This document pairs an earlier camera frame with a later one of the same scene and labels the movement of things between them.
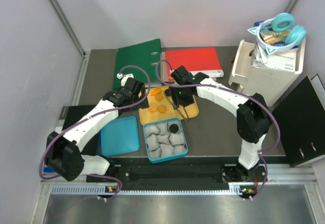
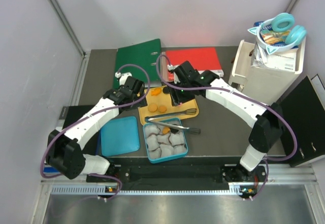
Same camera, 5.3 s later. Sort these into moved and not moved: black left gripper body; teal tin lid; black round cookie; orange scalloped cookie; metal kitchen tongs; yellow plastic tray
Moved: orange scalloped cookie; metal kitchen tongs
Not moved: black left gripper body; black round cookie; teal tin lid; yellow plastic tray
